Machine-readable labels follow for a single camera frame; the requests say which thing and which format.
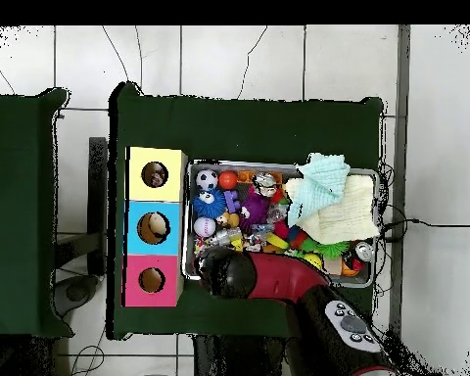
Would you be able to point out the mint waffle cloth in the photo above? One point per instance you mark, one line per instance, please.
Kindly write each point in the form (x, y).
(321, 180)

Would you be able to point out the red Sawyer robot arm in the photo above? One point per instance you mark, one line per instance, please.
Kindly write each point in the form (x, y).
(290, 278)

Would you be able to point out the wooden box with three holes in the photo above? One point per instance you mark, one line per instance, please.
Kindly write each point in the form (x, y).
(156, 192)

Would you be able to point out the clear mesh bin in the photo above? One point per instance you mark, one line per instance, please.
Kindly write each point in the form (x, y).
(356, 282)

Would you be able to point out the purple spiky ball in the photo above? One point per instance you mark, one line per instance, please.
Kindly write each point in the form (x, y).
(254, 207)

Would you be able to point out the blue spiky toy with eyes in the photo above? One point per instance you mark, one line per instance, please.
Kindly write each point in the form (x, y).
(208, 203)

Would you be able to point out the orange ball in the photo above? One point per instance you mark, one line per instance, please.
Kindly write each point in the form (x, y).
(228, 180)

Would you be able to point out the small baseball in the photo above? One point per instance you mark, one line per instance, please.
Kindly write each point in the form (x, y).
(204, 227)

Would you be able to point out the crushed silver can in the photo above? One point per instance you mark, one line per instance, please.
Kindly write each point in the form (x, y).
(265, 182)

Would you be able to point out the small soccer ball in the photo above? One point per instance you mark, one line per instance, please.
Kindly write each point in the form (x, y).
(206, 179)

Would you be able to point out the red white patterned cloth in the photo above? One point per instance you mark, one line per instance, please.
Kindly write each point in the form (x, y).
(199, 246)

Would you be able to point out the dark green table cloth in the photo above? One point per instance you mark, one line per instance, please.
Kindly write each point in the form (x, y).
(239, 129)

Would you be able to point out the cream waffle cloth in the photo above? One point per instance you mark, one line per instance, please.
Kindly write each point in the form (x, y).
(344, 219)

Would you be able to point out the green covered side table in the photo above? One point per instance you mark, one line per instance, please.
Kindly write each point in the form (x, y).
(19, 215)

